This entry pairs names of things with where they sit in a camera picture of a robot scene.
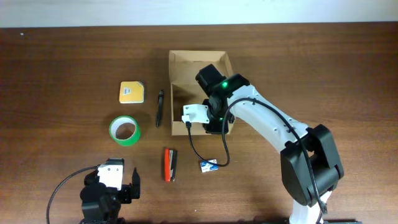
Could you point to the yellow sticky note pad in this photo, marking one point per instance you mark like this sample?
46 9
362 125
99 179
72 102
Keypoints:
131 92

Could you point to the orange black stapler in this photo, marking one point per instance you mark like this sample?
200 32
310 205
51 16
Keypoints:
170 163

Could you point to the green tape roll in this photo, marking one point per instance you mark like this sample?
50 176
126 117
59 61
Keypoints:
124 130

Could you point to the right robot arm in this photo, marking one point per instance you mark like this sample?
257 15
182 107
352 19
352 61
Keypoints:
310 163

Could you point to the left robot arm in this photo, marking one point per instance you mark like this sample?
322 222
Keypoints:
104 211

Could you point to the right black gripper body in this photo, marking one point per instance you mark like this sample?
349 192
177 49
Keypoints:
214 127

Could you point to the black pen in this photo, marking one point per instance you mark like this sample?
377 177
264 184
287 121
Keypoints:
160 107

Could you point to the brown cardboard box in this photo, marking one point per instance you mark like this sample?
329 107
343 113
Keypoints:
184 65

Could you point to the blue white staples box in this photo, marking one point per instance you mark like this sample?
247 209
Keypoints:
206 167

